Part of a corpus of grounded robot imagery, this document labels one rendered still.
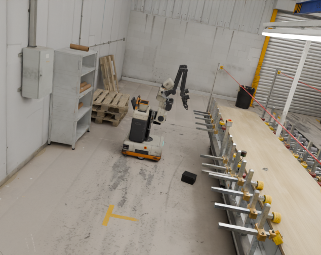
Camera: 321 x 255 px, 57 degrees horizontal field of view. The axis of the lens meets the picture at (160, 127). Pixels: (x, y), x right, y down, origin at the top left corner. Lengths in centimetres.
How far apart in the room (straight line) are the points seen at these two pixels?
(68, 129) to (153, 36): 654
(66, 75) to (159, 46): 644
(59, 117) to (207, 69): 700
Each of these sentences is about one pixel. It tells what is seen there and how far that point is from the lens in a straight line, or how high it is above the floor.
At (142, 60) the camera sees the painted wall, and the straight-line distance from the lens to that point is 1088.
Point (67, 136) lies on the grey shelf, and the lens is 502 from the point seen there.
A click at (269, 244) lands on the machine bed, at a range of 269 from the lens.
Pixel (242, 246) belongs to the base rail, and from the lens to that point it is 255.
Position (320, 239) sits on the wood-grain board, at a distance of 266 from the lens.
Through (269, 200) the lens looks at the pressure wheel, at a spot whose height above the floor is 96.
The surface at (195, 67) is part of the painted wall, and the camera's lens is 1083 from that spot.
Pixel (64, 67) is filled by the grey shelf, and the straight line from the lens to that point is 473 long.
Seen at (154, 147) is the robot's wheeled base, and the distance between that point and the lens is 487.
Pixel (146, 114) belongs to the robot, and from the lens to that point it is 472.
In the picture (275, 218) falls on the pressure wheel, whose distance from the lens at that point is 254.
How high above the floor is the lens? 221
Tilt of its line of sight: 19 degrees down
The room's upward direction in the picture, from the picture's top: 11 degrees clockwise
